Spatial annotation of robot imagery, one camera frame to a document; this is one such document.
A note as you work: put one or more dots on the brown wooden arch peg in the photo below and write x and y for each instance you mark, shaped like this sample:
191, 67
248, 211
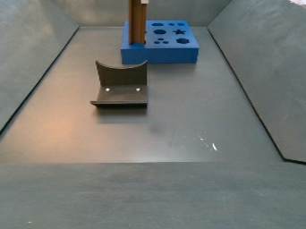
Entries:
137, 11

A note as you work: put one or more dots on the black curved holder stand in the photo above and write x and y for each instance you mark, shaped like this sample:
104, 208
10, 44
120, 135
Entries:
123, 85

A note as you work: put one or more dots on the blue shape sorter block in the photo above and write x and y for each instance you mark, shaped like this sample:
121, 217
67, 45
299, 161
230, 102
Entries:
169, 44

